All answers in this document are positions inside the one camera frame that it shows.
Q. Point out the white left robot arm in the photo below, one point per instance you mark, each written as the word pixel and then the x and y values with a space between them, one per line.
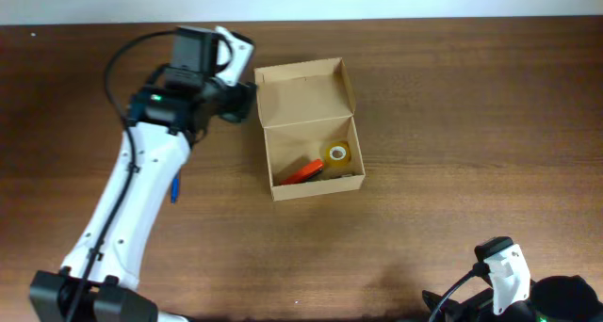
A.
pixel 99 278

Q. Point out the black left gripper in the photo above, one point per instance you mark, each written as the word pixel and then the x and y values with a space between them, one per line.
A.
pixel 240 104

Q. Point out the yellow tape roll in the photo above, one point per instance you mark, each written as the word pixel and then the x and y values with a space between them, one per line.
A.
pixel 337 154

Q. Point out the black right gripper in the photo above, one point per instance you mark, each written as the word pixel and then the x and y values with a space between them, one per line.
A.
pixel 443 305

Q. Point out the blue pen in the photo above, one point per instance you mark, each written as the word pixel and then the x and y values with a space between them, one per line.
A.
pixel 175 188

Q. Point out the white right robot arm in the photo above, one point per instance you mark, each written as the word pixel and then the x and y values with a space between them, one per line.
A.
pixel 512 294

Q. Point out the brown cardboard box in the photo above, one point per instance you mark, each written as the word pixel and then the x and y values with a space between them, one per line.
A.
pixel 302 107

